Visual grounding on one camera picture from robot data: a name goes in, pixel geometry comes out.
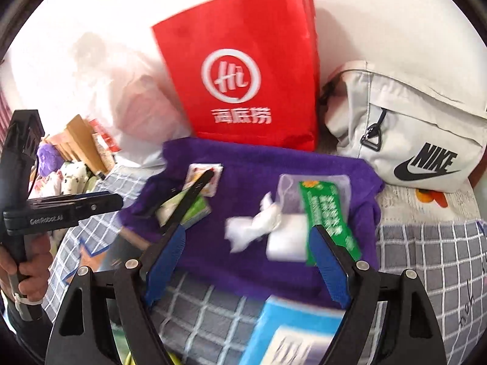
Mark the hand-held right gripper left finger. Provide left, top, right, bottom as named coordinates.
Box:
left=45, top=225, right=188, bottom=365

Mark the wooden cabinet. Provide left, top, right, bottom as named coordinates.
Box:
left=46, top=114, right=115, bottom=173

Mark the white plastic bag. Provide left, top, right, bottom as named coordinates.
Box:
left=11, top=32, right=193, bottom=168

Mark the grey waist bag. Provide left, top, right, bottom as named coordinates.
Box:
left=320, top=60, right=487, bottom=194

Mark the blue tissue pack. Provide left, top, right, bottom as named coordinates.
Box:
left=238, top=294, right=345, bottom=365

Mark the white lace cloth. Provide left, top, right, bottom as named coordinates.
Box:
left=375, top=182, right=487, bottom=231

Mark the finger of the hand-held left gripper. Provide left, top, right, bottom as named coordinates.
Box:
left=74, top=193, right=124, bottom=221

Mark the white sponge block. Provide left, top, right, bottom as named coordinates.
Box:
left=266, top=215, right=309, bottom=263

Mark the spotted plush toy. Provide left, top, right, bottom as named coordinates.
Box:
left=57, top=162, right=96, bottom=194

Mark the purple plush toy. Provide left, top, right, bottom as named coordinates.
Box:
left=38, top=144, right=63, bottom=177

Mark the person's left hand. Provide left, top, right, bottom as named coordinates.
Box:
left=0, top=232, right=52, bottom=301

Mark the red striped curtain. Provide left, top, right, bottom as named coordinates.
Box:
left=0, top=84, right=12, bottom=137

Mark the grey checked bedspread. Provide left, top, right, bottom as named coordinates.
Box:
left=42, top=163, right=487, bottom=365

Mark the clear plastic packet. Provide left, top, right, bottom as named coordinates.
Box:
left=276, top=173, right=351, bottom=217

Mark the red paper bag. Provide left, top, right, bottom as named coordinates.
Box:
left=150, top=0, right=320, bottom=153

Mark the dark green box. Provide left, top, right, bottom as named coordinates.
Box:
left=97, top=228, right=156, bottom=274

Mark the dark green packet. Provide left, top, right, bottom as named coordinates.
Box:
left=299, top=180, right=362, bottom=267

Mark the light green packet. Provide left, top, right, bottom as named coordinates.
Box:
left=154, top=190, right=212, bottom=232

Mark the purple towel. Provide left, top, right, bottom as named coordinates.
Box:
left=118, top=139, right=385, bottom=307

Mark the white cotton wad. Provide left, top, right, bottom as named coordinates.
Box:
left=224, top=192, right=284, bottom=253

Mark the person's left forearm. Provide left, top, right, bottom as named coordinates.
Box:
left=0, top=289, right=54, bottom=354

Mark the small printed sachet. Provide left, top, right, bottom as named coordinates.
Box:
left=183, top=163, right=223, bottom=198

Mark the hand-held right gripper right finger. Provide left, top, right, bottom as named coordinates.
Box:
left=307, top=225, right=447, bottom=365

